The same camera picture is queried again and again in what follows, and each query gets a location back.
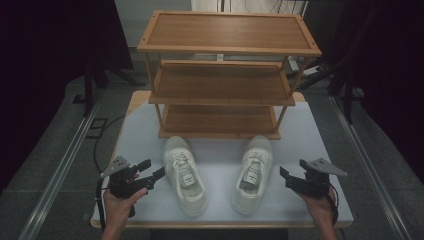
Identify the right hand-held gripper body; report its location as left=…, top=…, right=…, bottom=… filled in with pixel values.
left=284, top=157, right=349, bottom=198

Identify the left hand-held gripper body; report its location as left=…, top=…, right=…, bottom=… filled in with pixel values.
left=99, top=155, right=156, bottom=201

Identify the white sneaker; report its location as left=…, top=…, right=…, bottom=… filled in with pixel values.
left=162, top=135, right=209, bottom=218
left=231, top=134, right=275, bottom=216

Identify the wooden three-tier shoe rack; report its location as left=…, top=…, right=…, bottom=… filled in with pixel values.
left=136, top=9, right=323, bottom=140

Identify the person's right hand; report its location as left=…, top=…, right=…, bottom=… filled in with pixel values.
left=295, top=185, right=338, bottom=226

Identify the person's left hand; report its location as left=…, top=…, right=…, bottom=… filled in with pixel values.
left=103, top=187, right=150, bottom=230

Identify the black floor socket box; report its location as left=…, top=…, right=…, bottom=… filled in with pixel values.
left=84, top=117, right=110, bottom=140

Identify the black metal stand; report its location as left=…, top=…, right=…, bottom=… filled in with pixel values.
left=72, top=59, right=102, bottom=118
left=342, top=74, right=355, bottom=126

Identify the white power strip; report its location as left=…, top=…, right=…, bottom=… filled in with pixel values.
left=289, top=55, right=324, bottom=77

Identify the dark curtain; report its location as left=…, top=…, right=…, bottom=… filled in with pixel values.
left=299, top=0, right=424, bottom=184
left=0, top=0, right=135, bottom=193

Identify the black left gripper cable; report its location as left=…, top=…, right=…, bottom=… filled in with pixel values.
left=95, top=177, right=108, bottom=232

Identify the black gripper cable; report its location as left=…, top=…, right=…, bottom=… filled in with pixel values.
left=95, top=177, right=108, bottom=232
left=327, top=192, right=340, bottom=225

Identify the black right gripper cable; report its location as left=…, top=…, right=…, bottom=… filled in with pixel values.
left=327, top=192, right=340, bottom=225

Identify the black floor cable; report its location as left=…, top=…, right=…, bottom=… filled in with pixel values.
left=93, top=114, right=126, bottom=174

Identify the metal floor rail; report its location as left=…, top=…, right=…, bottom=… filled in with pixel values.
left=328, top=94, right=414, bottom=240
left=16, top=93, right=105, bottom=240

